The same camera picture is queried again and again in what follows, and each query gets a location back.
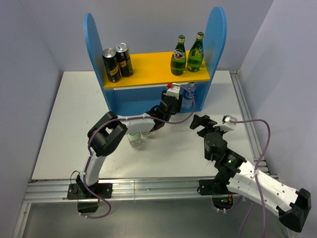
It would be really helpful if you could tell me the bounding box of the water bottle blue label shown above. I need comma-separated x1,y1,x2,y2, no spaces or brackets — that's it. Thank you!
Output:
185,82,196,99
181,87,193,112

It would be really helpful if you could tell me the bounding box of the clear chang bottle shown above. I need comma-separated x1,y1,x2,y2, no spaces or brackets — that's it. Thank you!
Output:
127,132,142,147
141,131,151,137

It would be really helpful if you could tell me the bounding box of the green Perrier bottle red label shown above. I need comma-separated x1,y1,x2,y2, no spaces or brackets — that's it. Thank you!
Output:
170,35,187,76

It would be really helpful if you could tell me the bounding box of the clear Chang bottle front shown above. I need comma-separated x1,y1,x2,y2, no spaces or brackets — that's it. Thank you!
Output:
127,132,142,147

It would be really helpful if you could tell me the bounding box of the green Perrier bottle yellow label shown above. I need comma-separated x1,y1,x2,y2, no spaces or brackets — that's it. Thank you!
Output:
187,32,204,72

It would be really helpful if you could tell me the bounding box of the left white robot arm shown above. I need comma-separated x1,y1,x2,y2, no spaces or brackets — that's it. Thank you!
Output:
67,85,182,200

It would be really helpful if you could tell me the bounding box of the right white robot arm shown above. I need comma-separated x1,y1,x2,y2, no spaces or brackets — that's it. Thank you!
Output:
190,115,311,233

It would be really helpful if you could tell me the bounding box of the blue and yellow shelf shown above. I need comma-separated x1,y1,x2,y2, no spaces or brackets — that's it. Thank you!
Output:
83,6,227,116

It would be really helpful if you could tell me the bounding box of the rear black gold can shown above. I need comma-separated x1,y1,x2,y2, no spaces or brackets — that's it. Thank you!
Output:
114,43,133,77

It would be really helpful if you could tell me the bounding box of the black gold can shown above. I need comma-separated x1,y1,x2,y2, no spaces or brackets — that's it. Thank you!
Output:
102,48,121,83
114,43,133,77

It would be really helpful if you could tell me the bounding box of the front black gold can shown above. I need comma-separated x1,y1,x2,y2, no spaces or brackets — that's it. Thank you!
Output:
102,48,121,83

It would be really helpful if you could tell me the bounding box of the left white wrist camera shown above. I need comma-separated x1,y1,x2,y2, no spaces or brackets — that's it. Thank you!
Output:
166,83,181,100

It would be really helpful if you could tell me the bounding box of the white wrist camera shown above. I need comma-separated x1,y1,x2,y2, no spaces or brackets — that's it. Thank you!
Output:
166,83,181,100
213,115,238,132

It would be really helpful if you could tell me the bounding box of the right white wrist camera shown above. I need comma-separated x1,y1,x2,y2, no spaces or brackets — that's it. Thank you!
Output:
213,115,238,132

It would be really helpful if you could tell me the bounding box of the aluminium side rail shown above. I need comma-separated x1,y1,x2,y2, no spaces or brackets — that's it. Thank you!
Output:
229,70,278,179

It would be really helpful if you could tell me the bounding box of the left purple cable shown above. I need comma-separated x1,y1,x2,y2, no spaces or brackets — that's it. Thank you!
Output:
83,85,196,219

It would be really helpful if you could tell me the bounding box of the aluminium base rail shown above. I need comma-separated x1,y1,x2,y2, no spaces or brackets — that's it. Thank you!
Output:
23,177,209,203

